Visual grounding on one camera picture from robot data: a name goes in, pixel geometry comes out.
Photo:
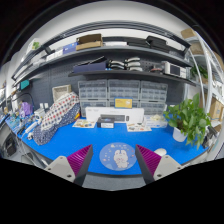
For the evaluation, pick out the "round blue rabbit mouse pad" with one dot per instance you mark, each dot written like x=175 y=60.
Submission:
x=118 y=156

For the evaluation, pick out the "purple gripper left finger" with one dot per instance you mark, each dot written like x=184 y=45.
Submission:
x=74 y=167

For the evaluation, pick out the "white computer mouse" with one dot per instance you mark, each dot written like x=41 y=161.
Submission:
x=161 y=151

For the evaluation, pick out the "white blue box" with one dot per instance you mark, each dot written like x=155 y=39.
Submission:
x=155 y=121

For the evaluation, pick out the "illustrated card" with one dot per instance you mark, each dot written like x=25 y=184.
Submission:
x=82 y=123
x=137 y=127

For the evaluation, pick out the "blue box on top shelf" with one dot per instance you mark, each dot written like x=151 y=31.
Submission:
x=69 y=48

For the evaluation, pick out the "small black box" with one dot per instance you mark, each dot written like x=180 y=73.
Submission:
x=105 y=123

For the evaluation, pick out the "long white keyboard box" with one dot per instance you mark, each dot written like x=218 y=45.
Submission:
x=134 y=115

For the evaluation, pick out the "grey drawer organizer middle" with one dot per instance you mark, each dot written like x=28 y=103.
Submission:
x=123 y=88

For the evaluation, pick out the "blue desk mat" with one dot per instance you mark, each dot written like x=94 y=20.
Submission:
x=69 y=139

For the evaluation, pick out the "illustrated card right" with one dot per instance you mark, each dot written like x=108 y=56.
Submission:
x=137 y=127

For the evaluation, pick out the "patterned fabric bundle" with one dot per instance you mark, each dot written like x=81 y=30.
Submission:
x=63 y=112

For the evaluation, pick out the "white electronic instrument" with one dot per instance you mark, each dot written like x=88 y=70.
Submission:
x=172 y=69

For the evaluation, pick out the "green potted plant white pot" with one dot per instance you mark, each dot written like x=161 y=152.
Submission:
x=188 y=120

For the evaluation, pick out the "white woven basket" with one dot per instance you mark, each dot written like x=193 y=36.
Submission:
x=59 y=91

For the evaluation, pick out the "yellow box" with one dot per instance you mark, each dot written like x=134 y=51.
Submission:
x=123 y=103

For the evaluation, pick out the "cardboard box on top shelf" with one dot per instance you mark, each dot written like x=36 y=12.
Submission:
x=89 y=41

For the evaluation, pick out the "purple bag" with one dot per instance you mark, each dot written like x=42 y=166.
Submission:
x=26 y=109

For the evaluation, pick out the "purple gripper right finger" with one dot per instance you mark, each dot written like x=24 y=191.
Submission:
x=153 y=166

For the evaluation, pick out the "illustrated card left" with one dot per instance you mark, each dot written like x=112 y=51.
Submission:
x=82 y=123

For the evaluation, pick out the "grey drawer organizer left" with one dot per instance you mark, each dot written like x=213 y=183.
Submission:
x=94 y=89

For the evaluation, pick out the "dark flat case on shelf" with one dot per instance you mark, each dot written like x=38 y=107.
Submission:
x=93 y=65

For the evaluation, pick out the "grey drawer organizer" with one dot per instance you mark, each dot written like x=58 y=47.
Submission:
x=152 y=91
x=94 y=89
x=123 y=88

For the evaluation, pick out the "grey drawer organizer right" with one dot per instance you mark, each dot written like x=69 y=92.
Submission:
x=152 y=91

